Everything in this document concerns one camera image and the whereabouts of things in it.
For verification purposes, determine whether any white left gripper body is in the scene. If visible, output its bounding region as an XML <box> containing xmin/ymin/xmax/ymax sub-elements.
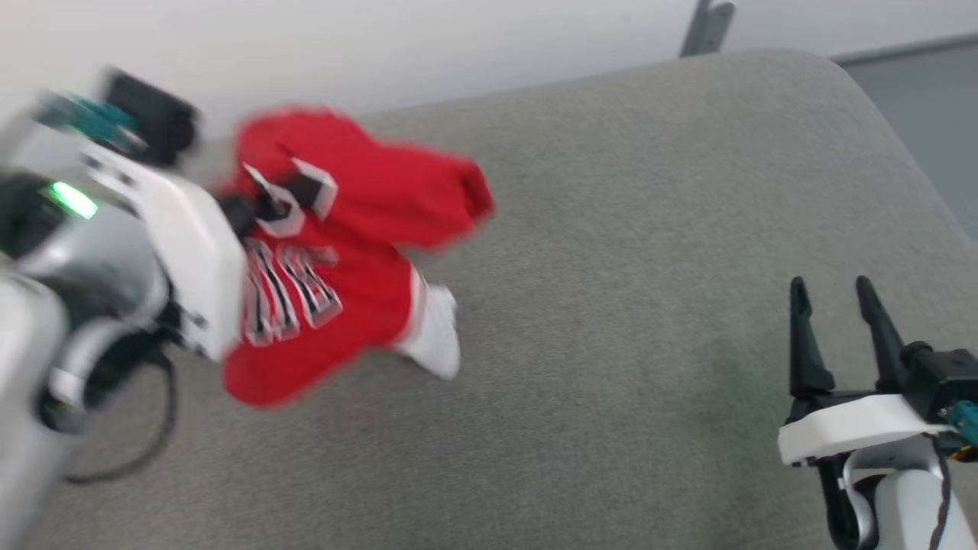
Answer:
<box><xmin>79</xmin><ymin>145</ymin><xmax>250</xmax><ymax>361</ymax></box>

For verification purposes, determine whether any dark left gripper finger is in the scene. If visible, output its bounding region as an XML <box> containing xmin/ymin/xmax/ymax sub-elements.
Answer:
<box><xmin>218</xmin><ymin>192</ymin><xmax>268</xmax><ymax>236</ymax></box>

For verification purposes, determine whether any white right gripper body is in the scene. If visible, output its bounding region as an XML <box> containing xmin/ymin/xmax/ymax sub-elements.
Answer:
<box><xmin>778</xmin><ymin>388</ymin><xmax>957</xmax><ymax>468</ymax></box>

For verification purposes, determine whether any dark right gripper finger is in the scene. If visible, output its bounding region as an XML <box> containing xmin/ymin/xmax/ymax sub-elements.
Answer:
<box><xmin>856</xmin><ymin>276</ymin><xmax>910</xmax><ymax>394</ymax></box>
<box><xmin>789</xmin><ymin>277</ymin><xmax>836</xmax><ymax>400</ymax></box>

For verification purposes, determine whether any red Bulls 23 jersey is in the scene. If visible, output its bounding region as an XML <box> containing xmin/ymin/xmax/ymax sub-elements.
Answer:
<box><xmin>218</xmin><ymin>107</ymin><xmax>496</xmax><ymax>407</ymax></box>

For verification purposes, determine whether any grey fabric sofa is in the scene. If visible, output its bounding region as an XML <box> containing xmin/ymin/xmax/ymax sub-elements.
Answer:
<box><xmin>23</xmin><ymin>47</ymin><xmax>978</xmax><ymax>550</ymax></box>

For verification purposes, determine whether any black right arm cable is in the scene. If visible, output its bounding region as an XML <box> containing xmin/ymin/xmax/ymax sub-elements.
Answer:
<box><xmin>926</xmin><ymin>434</ymin><xmax>957</xmax><ymax>550</ymax></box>

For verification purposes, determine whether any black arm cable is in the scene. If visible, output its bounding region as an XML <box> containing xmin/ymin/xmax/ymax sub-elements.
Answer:
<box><xmin>65</xmin><ymin>350</ymin><xmax>181</xmax><ymax>486</ymax></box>
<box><xmin>926</xmin><ymin>434</ymin><xmax>957</xmax><ymax>550</ymax></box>

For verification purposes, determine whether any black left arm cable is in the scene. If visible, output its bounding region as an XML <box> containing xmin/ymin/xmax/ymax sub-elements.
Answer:
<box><xmin>65</xmin><ymin>350</ymin><xmax>181</xmax><ymax>486</ymax></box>

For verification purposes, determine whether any grey metal post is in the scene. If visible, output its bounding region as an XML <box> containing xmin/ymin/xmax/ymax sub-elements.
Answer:
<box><xmin>680</xmin><ymin>0</ymin><xmax>737</xmax><ymax>59</ymax></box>

